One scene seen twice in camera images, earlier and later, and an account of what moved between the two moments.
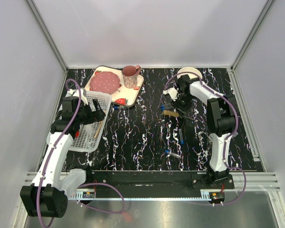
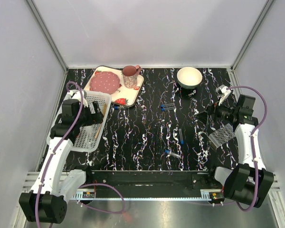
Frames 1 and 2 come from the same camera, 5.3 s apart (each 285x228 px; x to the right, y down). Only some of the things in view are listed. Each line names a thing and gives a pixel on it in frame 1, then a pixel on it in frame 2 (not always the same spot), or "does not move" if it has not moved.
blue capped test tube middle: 182,140 does not move
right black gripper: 182,110 -> 211,109
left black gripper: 95,116 does not move
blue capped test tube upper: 167,106 does not move
